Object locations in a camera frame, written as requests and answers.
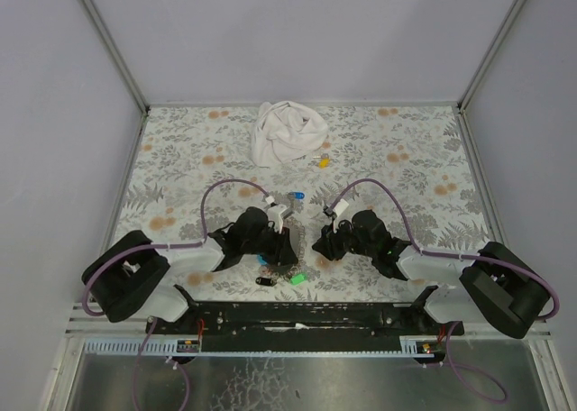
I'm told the blue keyring holder with rings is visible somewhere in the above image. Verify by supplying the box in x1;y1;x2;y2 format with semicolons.
259;217;307;282

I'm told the key with black tag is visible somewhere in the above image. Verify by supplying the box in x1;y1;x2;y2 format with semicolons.
255;277;277;288

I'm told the key with green tag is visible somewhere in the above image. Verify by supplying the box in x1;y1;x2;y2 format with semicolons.
289;272;307;286

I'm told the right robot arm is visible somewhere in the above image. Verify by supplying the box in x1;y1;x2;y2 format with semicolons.
312;207;552;339

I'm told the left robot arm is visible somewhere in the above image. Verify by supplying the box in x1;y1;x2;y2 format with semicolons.
81;204;298;323

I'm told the key with blue tag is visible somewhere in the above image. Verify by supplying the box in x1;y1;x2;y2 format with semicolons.
288;191;305;201

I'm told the key with yellow tag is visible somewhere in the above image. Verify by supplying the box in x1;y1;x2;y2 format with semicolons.
313;153;330;169

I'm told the floral patterned table mat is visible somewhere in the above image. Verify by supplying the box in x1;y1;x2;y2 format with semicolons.
114;105;494;302

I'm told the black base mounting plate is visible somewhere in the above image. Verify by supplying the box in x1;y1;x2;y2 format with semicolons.
146;302;453;353

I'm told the crumpled white cloth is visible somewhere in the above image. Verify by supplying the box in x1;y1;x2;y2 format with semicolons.
251;101;329;168

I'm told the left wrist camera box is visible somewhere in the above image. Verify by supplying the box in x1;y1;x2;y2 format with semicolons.
266;204;293;233

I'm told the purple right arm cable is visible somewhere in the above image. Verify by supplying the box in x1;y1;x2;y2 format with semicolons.
328;178;561;326

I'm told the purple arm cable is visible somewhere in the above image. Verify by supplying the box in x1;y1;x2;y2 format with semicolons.
83;178;276;316
328;178;561;326

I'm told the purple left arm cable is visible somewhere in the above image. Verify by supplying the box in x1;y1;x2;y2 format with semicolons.
83;178;276;316

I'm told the white slotted cable duct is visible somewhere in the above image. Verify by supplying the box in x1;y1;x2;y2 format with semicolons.
84;338;200;357

